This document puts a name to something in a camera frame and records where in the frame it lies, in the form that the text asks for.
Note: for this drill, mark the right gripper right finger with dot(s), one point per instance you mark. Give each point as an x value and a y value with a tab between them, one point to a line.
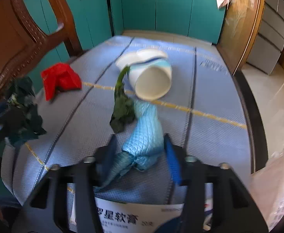
210	194

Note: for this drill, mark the white blue ointment box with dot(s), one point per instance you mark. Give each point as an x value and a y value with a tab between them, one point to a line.
135	217

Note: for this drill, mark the light blue quilted cloth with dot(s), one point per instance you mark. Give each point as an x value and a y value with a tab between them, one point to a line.
144	146

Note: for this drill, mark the dark green vegetable leaves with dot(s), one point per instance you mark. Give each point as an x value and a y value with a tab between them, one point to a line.
123	112

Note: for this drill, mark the red wrapper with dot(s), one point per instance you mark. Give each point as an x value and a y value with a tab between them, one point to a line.
59	77

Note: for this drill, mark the white blue paper cup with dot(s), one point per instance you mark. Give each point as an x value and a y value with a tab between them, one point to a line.
150	73

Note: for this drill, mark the teal kitchen cabinets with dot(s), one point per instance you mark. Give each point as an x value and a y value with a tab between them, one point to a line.
98	20

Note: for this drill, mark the blue placemat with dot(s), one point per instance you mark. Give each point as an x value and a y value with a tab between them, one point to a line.
120	146

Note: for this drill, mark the carved wooden chair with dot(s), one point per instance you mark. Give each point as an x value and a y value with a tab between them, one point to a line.
23	43

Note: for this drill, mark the grey refrigerator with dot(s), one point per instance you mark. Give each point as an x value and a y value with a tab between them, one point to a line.
269	42

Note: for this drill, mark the wooden glass sliding door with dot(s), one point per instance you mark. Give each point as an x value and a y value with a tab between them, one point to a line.
240	28

